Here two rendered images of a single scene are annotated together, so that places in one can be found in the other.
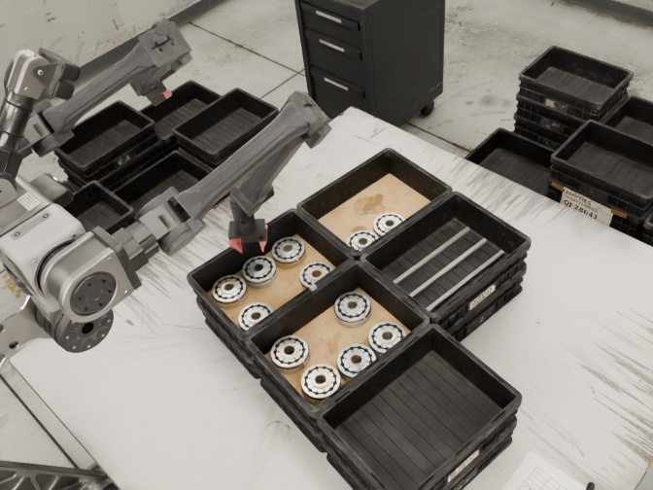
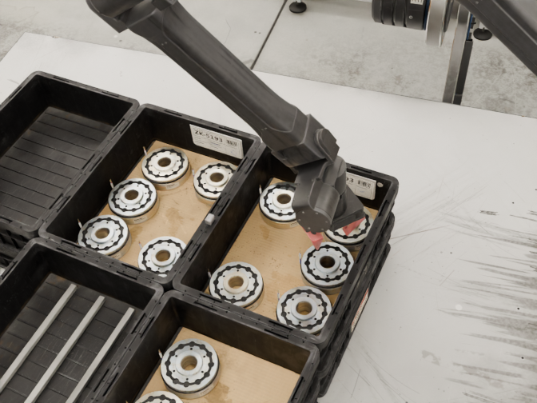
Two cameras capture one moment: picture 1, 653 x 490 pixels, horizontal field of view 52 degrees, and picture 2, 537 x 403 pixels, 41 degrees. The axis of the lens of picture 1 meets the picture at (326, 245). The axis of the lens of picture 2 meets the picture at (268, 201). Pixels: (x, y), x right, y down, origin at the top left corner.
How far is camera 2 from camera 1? 203 cm
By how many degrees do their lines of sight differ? 80
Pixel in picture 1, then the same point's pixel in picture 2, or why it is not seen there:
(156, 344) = (427, 201)
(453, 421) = (12, 191)
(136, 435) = (363, 121)
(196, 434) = not seen: hidden behind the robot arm
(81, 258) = not seen: outside the picture
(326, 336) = (187, 225)
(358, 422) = not seen: hidden behind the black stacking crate
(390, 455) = (71, 142)
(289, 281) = (279, 277)
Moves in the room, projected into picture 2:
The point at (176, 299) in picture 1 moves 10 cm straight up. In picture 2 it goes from (457, 261) to (464, 234)
